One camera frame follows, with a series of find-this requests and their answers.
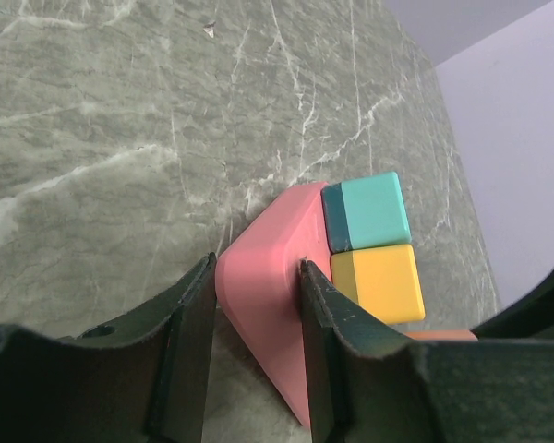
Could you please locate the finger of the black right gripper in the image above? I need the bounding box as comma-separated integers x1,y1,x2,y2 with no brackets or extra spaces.
472,270,554,340

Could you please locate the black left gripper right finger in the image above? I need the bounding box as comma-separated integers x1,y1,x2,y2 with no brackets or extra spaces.
301,261,554,442

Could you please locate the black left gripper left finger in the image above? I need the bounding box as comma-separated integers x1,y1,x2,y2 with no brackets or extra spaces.
0,255,216,442

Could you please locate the pink USB charger plug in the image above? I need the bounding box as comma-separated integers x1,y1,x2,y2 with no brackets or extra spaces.
404,329,478,341

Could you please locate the yellow USB charger plug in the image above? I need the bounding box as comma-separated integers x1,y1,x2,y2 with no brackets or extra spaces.
331,245,426,325

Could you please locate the pink triangular power strip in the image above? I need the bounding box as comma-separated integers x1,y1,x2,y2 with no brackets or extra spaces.
215,182,331,426

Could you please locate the teal USB charger plug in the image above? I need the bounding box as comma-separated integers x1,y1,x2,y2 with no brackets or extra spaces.
321,172,412,254

